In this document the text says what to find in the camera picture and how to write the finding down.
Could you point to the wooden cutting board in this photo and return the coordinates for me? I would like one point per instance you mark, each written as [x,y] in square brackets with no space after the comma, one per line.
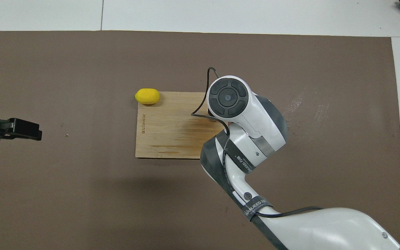
[168,132]

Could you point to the brown paper table mat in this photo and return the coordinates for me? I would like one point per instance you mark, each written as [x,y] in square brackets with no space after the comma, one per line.
[82,194]

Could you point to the yellow lemon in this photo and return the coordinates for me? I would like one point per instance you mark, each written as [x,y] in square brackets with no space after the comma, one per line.
[147,96]

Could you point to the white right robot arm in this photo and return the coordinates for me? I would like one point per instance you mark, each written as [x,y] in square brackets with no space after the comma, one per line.
[255,114]

